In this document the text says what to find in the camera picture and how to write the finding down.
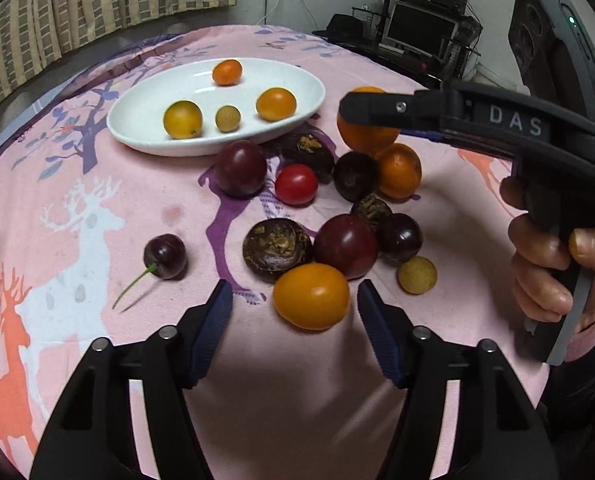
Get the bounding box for computer monitor on rack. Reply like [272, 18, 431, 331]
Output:
[351, 0, 483, 83]

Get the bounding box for orange yellow tomato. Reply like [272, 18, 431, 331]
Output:
[272, 262, 351, 331]

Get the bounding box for yellow orange kumquat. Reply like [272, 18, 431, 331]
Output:
[163, 100, 204, 140]

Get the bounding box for large dark water chestnut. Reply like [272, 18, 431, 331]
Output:
[242, 218, 313, 285]

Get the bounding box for striped beige curtain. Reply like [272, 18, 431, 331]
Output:
[0, 0, 242, 117]

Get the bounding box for white oval plate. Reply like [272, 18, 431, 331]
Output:
[106, 57, 326, 157]

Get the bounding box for pink printed tablecloth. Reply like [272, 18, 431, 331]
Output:
[0, 25, 578, 480]

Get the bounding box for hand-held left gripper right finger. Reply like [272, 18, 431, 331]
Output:
[357, 280, 561, 480]

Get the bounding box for person's right hand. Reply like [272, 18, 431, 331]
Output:
[499, 175, 595, 328]

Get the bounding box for small mandarin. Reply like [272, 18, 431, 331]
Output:
[375, 143, 423, 199]

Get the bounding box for yellowish tan longan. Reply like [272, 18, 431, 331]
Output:
[397, 255, 437, 295]

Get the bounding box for black hat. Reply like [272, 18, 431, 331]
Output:
[314, 13, 374, 44]

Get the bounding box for dark cherry with stem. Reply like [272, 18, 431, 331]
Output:
[112, 234, 188, 310]

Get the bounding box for large orange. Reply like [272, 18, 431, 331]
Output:
[337, 86, 402, 155]

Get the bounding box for rough brown water chestnut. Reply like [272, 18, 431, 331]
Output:
[350, 193, 393, 232]

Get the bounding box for person's dark clothing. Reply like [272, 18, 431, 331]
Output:
[536, 345, 595, 480]

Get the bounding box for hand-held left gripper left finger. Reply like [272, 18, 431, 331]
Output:
[30, 280, 234, 480]

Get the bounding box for small dark water chestnut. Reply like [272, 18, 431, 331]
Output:
[281, 132, 335, 184]

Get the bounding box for round orange kumquat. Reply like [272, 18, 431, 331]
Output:
[256, 87, 298, 122]

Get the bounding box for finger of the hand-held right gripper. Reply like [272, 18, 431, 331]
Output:
[339, 89, 448, 142]

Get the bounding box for dark stemless cherry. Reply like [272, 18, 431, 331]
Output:
[377, 213, 423, 263]

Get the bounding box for small orange kumquat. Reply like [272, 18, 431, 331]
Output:
[212, 59, 243, 86]

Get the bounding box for red cherry tomato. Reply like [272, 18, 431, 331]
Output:
[275, 164, 319, 206]

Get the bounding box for white power cable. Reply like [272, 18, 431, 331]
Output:
[280, 0, 323, 36]

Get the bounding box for dark smooth water chestnut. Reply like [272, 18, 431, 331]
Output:
[333, 151, 379, 203]

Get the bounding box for small tan longan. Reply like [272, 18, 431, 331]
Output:
[216, 105, 241, 133]

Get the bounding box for large dark red plum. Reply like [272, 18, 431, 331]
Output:
[313, 214, 379, 280]

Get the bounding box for dark purple plum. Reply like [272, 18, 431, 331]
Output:
[214, 140, 268, 198]

